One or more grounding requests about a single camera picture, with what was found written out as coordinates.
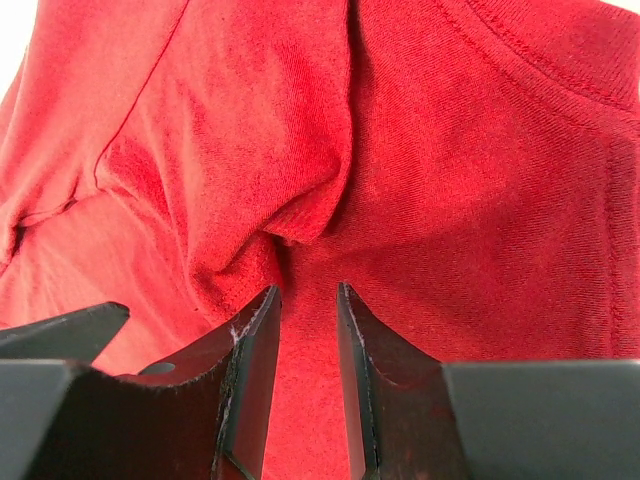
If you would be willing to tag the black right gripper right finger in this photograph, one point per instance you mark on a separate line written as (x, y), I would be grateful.
(410, 416)

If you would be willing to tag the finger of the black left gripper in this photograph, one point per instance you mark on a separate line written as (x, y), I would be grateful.
(79, 335)

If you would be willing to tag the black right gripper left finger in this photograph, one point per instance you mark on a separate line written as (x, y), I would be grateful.
(200, 413)

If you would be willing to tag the red t shirt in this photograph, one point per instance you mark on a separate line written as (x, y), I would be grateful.
(471, 168)

